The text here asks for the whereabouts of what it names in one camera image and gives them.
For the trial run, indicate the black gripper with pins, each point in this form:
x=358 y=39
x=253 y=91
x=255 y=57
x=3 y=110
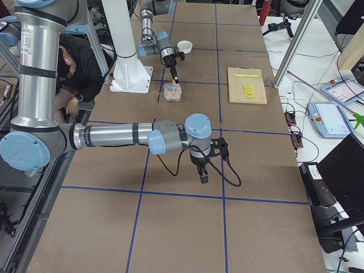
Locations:
x=198 y=162
x=170 y=61

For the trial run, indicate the clear plastic egg box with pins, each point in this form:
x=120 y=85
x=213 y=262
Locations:
x=176 y=89

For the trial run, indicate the black computer box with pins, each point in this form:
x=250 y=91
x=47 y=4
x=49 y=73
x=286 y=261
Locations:
x=335 y=190

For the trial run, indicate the white paper bowl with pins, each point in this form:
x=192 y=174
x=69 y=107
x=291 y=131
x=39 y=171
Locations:
x=185 y=46

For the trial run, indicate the yellow plastic knife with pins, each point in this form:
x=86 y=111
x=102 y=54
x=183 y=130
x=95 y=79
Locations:
x=245 y=75

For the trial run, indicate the wooden cutting board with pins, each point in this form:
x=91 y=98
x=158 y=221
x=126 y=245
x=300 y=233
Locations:
x=235 y=86

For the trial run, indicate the person in black jacket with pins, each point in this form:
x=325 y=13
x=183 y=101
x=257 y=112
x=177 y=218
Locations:
x=79 y=78

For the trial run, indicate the small circuit board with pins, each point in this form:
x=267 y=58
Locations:
x=290 y=118
x=296 y=139

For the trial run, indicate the black tripod stick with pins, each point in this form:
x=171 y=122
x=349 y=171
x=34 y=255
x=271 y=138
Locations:
x=285 y=24

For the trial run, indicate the near teach pendant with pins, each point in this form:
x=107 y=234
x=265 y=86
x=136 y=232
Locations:
x=329 y=120

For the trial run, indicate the teach pendant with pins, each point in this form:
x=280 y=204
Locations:
x=329 y=120
x=343 y=90

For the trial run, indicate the far teach pendant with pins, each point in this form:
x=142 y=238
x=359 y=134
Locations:
x=343 y=90

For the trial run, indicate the reacher grabber stick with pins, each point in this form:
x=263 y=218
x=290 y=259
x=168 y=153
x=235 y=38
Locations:
x=359 y=118

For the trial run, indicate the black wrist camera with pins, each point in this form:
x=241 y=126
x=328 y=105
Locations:
x=219 y=147
x=181 y=55

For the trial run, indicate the aluminium frame post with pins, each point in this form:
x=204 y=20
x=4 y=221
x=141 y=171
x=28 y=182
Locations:
x=305 y=22

